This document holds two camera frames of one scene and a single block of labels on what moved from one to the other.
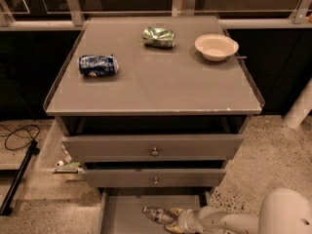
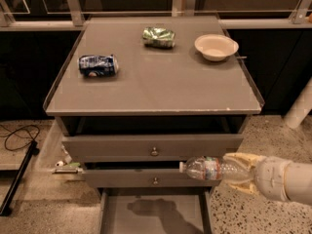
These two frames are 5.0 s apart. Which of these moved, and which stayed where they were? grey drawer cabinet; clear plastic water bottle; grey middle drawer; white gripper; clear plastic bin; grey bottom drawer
Moved: white gripper; clear plastic water bottle
Stayed: grey drawer cabinet; clear plastic bin; grey bottom drawer; grey middle drawer
